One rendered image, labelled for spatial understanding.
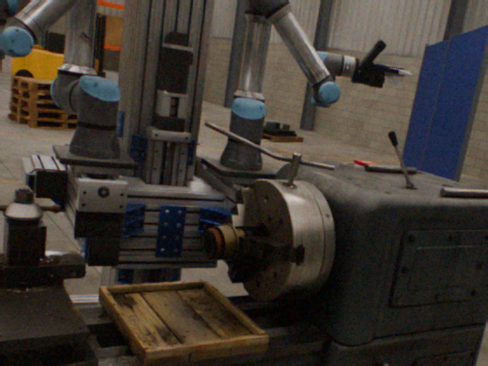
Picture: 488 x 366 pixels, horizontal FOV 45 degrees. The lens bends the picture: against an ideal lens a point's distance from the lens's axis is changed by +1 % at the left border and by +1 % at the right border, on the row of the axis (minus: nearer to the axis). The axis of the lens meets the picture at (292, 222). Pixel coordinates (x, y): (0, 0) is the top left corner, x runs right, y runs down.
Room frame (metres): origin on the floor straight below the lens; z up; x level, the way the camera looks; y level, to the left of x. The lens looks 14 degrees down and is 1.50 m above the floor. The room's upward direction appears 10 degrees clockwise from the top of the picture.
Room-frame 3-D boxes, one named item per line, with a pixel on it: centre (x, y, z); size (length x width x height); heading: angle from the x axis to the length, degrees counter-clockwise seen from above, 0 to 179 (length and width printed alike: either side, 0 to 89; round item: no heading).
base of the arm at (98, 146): (1.81, 0.64, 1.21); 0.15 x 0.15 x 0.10
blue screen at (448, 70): (8.17, -1.67, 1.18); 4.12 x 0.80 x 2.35; 179
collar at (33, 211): (1.19, 0.57, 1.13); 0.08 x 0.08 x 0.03
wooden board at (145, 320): (1.33, 0.23, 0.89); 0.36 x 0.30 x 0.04; 35
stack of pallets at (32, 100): (10.13, 4.34, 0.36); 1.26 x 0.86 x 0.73; 139
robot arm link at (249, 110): (2.06, 0.21, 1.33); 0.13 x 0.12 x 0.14; 8
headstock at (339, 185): (1.71, -0.29, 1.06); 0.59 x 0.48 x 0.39; 125
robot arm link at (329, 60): (2.22, -0.03, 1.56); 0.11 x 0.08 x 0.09; 98
